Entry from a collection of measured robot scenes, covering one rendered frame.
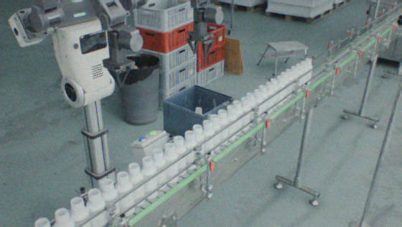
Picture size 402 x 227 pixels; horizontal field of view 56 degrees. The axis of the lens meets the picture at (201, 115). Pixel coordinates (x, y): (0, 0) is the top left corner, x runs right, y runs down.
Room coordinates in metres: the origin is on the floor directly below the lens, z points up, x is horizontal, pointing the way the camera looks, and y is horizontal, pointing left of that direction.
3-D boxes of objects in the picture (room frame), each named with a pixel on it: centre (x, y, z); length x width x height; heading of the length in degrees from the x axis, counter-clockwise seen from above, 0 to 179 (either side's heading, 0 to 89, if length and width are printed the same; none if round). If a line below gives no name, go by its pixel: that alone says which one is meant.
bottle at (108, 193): (1.00, 0.31, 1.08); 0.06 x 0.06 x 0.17
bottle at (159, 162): (1.18, 0.16, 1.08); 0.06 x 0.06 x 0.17
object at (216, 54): (4.67, 0.04, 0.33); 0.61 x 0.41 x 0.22; 145
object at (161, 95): (4.05, 0.39, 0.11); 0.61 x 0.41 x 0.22; 148
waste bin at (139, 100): (3.56, 0.64, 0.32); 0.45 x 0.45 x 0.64
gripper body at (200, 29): (1.60, 0.01, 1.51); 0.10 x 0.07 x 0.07; 52
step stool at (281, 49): (4.96, -1.08, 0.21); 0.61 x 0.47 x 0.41; 15
